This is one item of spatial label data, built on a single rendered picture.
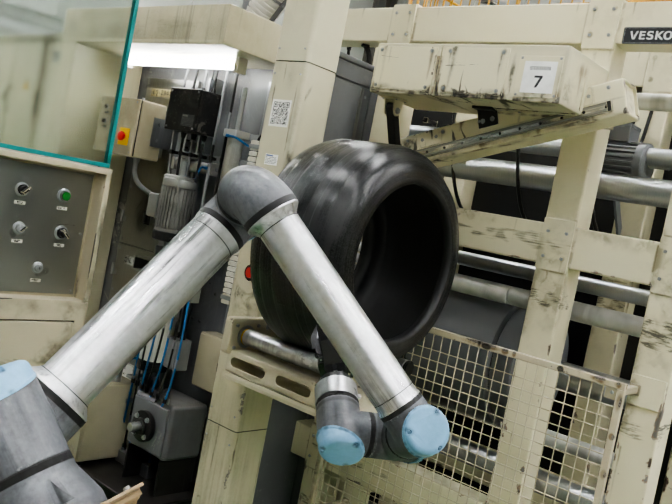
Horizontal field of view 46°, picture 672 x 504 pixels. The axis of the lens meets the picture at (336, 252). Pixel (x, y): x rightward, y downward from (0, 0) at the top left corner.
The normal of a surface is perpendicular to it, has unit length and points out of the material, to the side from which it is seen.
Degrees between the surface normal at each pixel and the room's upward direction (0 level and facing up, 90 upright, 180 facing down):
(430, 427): 71
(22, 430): 56
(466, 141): 90
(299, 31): 90
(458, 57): 90
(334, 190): 60
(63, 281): 90
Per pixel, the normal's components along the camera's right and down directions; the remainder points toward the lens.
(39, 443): 0.65, -0.44
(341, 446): -0.04, 0.64
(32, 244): 0.74, 0.18
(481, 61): -0.64, -0.08
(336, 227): 0.07, -0.11
